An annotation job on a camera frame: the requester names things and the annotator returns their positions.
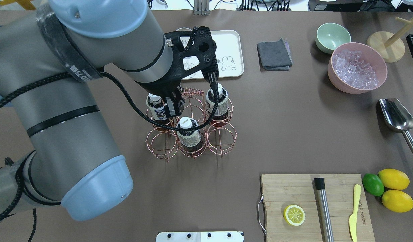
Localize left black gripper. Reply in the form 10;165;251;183
137;67;190;118

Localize tea bottle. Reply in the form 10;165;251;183
177;116;205;156
146;93;169;125
205;83;228;127

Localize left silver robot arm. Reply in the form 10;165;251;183
0;0;173;221

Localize cream serving tray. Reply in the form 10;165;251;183
199;30;244;79

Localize grey folded cloth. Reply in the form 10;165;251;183
256;38;293;71

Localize wooden cutting board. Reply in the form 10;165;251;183
260;174;362;242

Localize half lemon slice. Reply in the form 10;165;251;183
283;205;305;226

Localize steel muddler black tip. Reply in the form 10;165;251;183
313;177;334;242

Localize green bowl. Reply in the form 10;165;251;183
315;23;351;54

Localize pink bowl with ice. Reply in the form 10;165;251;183
328;42;388;94

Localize yellow plastic knife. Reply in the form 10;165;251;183
348;184;361;242

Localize green lime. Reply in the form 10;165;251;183
362;173;385;196

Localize wooden cup tree stand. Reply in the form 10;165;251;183
367;17;413;63

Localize steel ice scoop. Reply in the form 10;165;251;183
379;98;413;154

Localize yellow lemon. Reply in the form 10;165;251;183
377;168;410;190
381;190;413;213

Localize copper wire bottle basket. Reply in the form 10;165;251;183
146;85;237;161

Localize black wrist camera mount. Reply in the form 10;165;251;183
159;26;219;82

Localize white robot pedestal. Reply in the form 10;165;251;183
156;231;245;242

